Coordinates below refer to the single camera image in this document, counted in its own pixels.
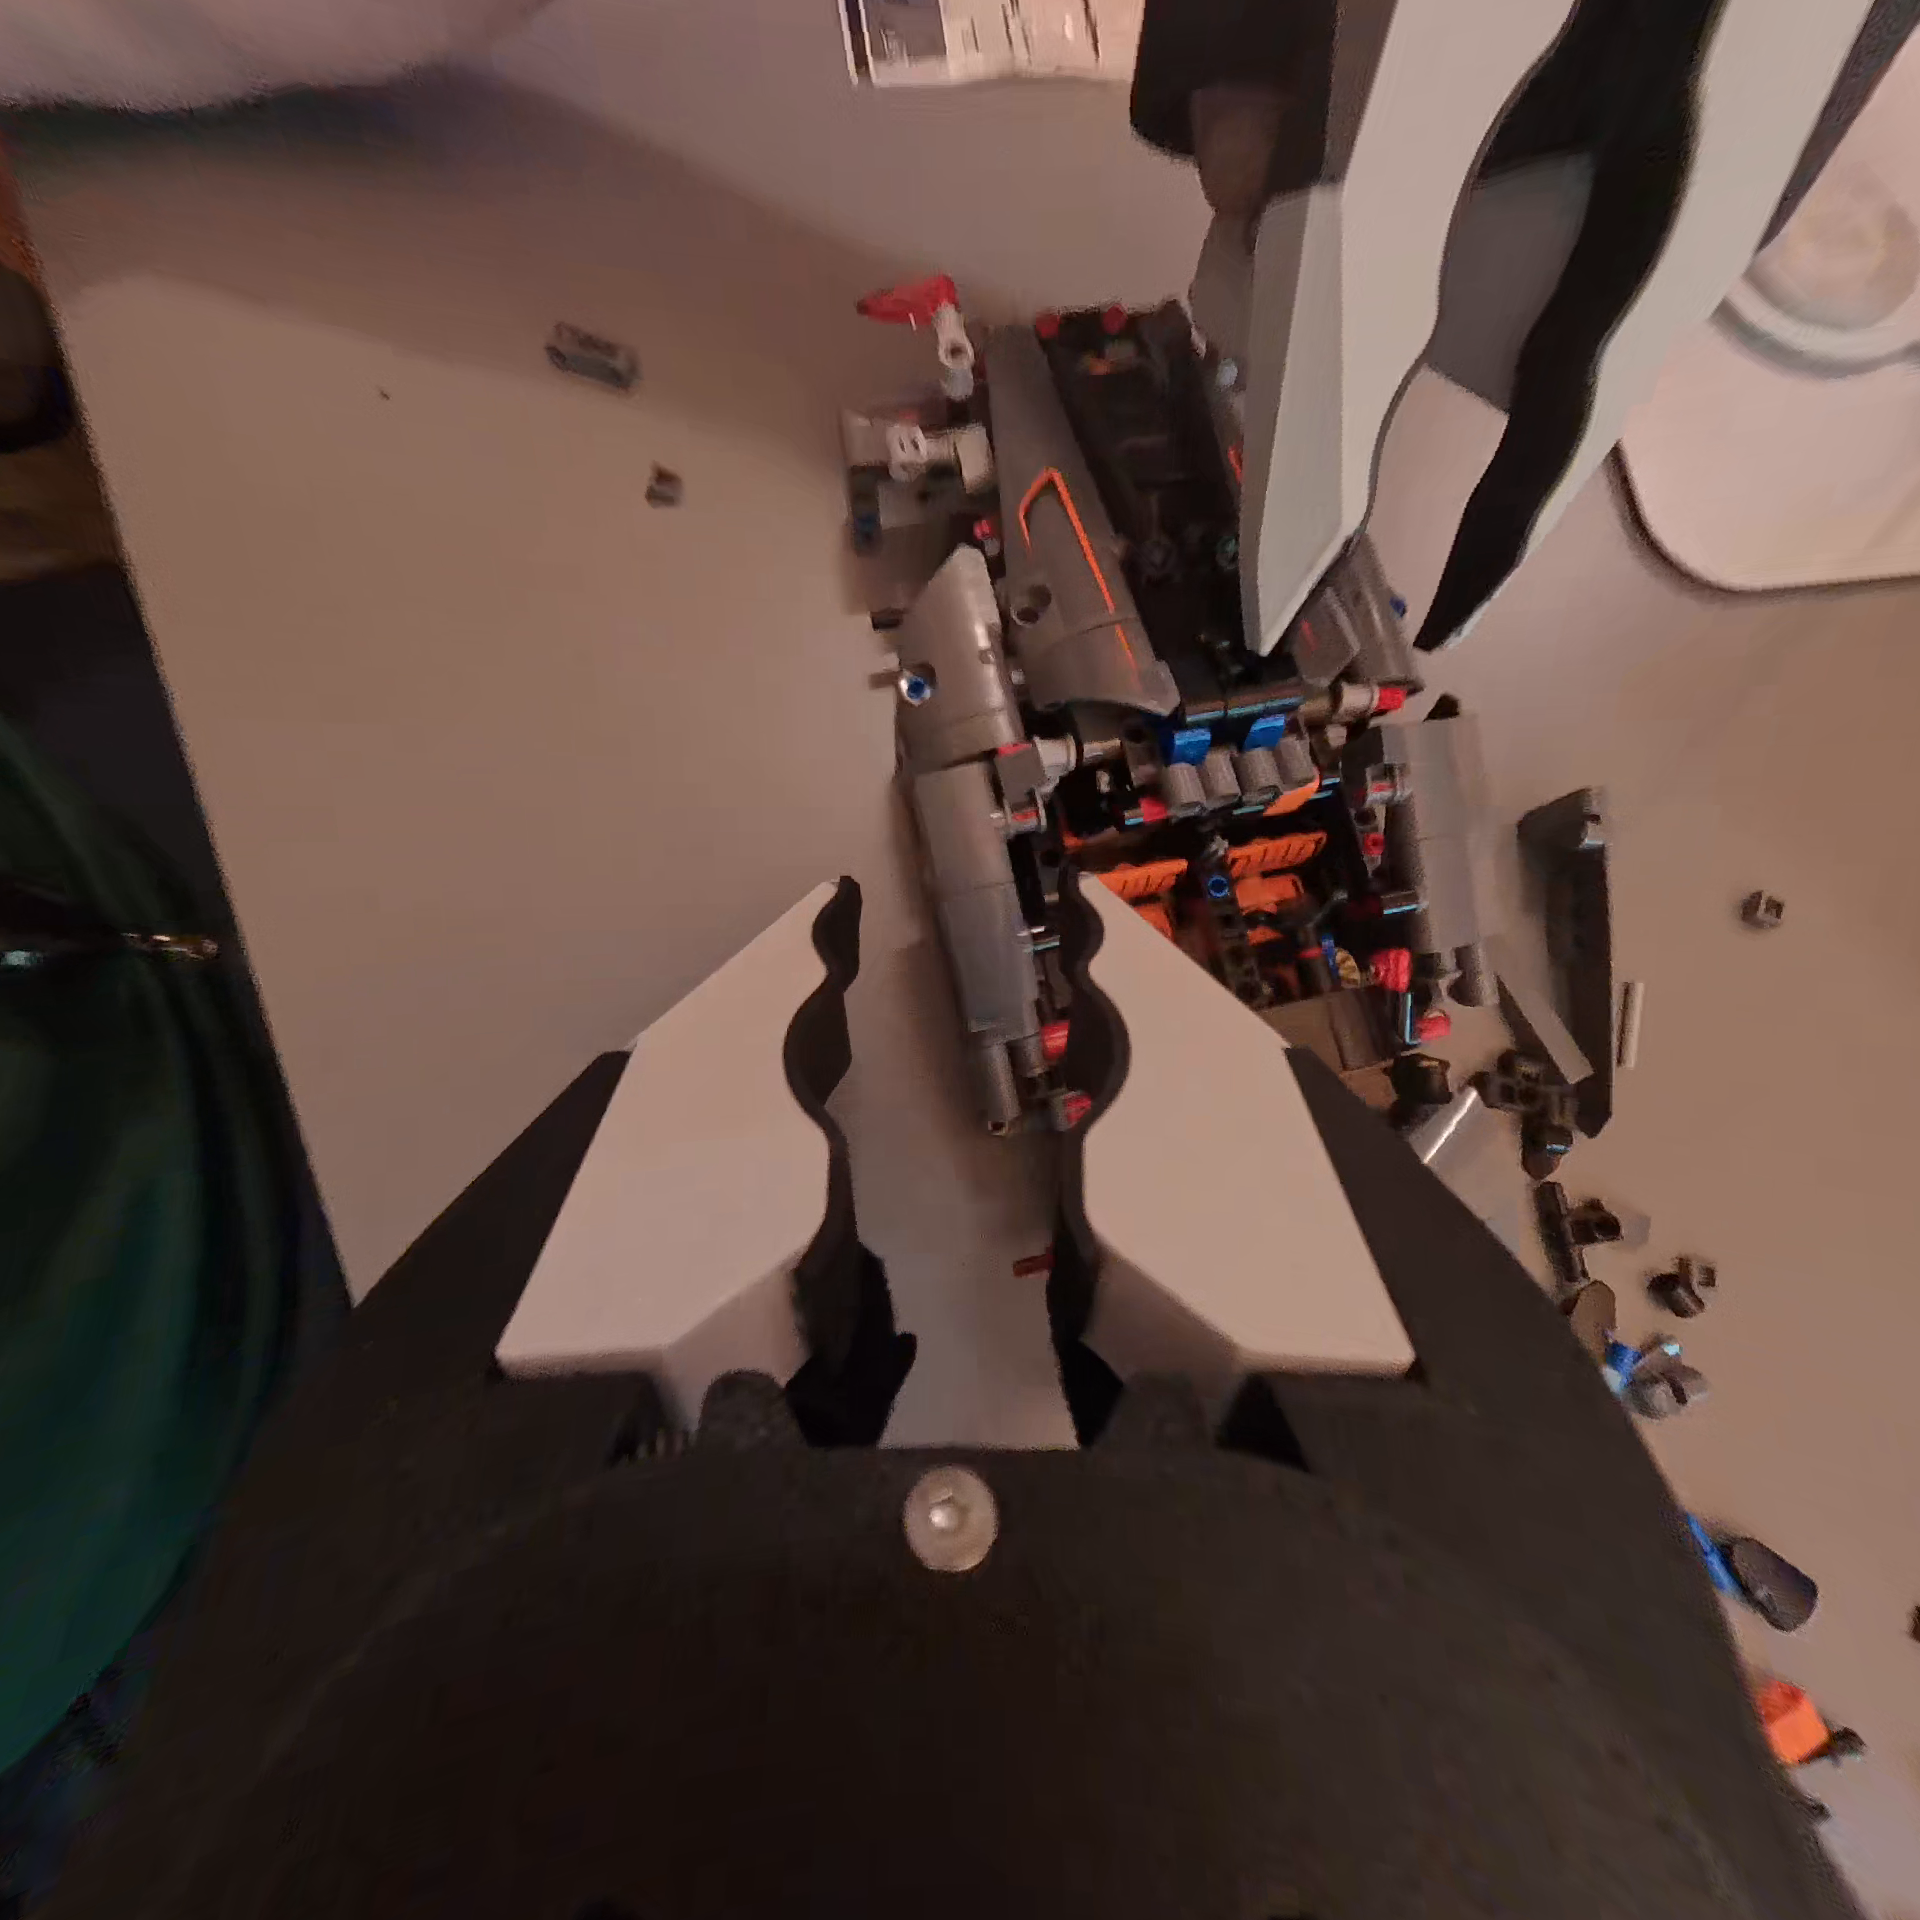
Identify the grey lego connector piece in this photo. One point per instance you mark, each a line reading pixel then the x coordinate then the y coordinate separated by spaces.
pixel 593 357

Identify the orange lego piece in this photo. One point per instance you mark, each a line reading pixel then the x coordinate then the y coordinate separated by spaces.
pixel 1785 1721

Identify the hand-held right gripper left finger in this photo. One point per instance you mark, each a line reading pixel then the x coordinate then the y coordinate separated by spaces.
pixel 674 1200

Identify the light grey lego axle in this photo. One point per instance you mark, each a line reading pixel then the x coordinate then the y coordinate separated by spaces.
pixel 1629 1023

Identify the dark grey lego panel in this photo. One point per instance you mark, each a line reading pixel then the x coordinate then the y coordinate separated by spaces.
pixel 1569 932

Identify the grey lego car model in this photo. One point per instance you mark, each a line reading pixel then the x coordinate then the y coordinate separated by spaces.
pixel 1049 599

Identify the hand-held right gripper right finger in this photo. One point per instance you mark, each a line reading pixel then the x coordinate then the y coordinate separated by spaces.
pixel 1231 1200

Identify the pile of small lego pieces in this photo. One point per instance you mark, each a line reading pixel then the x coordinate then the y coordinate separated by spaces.
pixel 1515 1079

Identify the lego sticker sheet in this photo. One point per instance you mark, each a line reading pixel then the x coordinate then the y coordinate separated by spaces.
pixel 975 37

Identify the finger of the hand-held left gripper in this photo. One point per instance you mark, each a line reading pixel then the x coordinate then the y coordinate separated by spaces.
pixel 1695 182
pixel 1320 330

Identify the person's left forearm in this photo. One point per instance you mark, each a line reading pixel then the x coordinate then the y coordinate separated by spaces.
pixel 225 44

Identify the white stand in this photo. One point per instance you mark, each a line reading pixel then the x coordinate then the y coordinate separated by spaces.
pixel 1799 450

